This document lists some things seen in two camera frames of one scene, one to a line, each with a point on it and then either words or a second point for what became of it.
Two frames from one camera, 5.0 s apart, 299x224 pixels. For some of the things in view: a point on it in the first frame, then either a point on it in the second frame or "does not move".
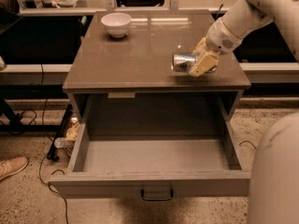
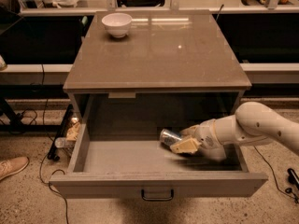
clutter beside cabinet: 67,136 does not move
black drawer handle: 158,199 does not move
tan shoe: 10,166 does not move
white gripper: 220,38 to 204,135
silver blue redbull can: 182,63 to 168,137
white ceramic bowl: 117,23 does not move
